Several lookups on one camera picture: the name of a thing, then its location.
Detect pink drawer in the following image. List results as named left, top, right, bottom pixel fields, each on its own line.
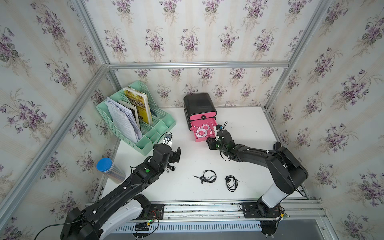
left=189, top=112, right=217, bottom=121
left=191, top=118, right=217, bottom=142

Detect black pink drawer cabinet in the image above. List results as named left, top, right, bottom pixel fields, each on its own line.
left=183, top=93, right=217, bottom=131

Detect green plastic file organizer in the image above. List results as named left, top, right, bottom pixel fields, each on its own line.
left=96, top=81, right=176, bottom=156

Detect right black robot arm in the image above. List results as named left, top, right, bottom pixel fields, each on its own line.
left=207, top=130, right=309, bottom=216

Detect aluminium front rail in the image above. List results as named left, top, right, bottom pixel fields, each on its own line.
left=119, top=199, right=326, bottom=223

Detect yellow book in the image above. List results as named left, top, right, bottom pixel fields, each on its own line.
left=123, top=87, right=153, bottom=125

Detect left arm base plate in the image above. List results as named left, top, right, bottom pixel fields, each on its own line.
left=134, top=204, right=165, bottom=221

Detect pink top drawer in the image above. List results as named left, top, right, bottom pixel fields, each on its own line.
left=189, top=112, right=217, bottom=121

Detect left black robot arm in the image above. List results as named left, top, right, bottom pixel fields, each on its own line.
left=60, top=144, right=182, bottom=240

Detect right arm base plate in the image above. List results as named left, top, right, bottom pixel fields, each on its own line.
left=239, top=201, right=285, bottom=219

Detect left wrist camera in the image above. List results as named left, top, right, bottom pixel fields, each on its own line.
left=163, top=133, right=173, bottom=147

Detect black earphones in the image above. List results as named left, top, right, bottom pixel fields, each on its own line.
left=166, top=164, right=176, bottom=172
left=225, top=175, right=240, bottom=193
left=194, top=170, right=217, bottom=184

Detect white paper stack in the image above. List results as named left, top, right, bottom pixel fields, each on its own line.
left=105, top=97, right=143, bottom=144

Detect blue lid plastic jar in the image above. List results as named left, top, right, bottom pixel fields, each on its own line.
left=97, top=158, right=126, bottom=183

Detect white earphones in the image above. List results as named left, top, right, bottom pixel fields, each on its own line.
left=196, top=128, right=206, bottom=138
left=208, top=126, right=216, bottom=136
left=201, top=124, right=209, bottom=135

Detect black stapler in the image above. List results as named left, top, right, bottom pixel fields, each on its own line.
left=273, top=142, right=281, bottom=150

